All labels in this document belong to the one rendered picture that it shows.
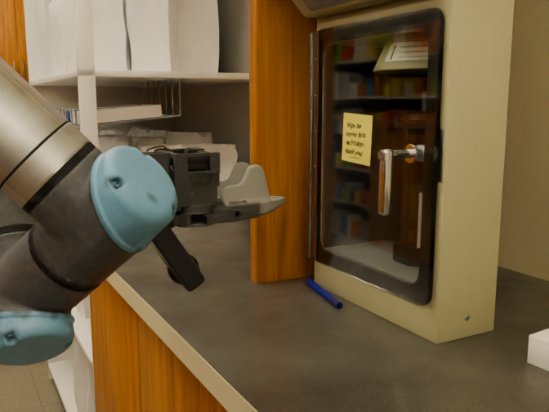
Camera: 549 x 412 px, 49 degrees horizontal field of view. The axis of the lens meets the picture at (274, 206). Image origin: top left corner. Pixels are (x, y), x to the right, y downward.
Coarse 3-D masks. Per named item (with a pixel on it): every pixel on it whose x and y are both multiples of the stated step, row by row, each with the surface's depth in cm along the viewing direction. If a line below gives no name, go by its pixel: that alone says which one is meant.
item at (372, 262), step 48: (336, 48) 98; (384, 48) 87; (432, 48) 78; (336, 96) 99; (384, 96) 88; (432, 96) 79; (336, 144) 100; (384, 144) 89; (432, 144) 80; (336, 192) 101; (432, 192) 80; (336, 240) 102; (384, 240) 90; (432, 240) 82; (384, 288) 91
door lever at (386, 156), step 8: (384, 152) 81; (392, 152) 81; (400, 152) 82; (408, 152) 83; (416, 152) 82; (384, 160) 81; (392, 160) 81; (408, 160) 84; (384, 168) 81; (392, 168) 81; (384, 176) 81; (392, 176) 82; (384, 184) 81; (392, 184) 82; (384, 192) 82; (384, 200) 82; (384, 208) 82
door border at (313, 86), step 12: (312, 48) 104; (312, 60) 104; (312, 84) 104; (312, 96) 105; (312, 108) 105; (312, 120) 105; (312, 132) 106; (312, 144) 106; (312, 156) 106; (312, 168) 107; (312, 180) 107; (312, 192) 107; (312, 204) 108; (312, 216) 108; (312, 228) 108; (312, 240) 109; (312, 252) 109; (432, 288) 83
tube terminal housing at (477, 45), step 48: (432, 0) 79; (480, 0) 78; (480, 48) 80; (480, 96) 81; (480, 144) 82; (480, 192) 84; (480, 240) 85; (336, 288) 105; (480, 288) 86; (432, 336) 84
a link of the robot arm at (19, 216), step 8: (0, 192) 57; (0, 200) 56; (8, 200) 56; (0, 208) 56; (8, 208) 56; (16, 208) 56; (0, 216) 55; (8, 216) 56; (16, 216) 56; (24, 216) 56; (0, 224) 55; (8, 224) 55; (32, 224) 56
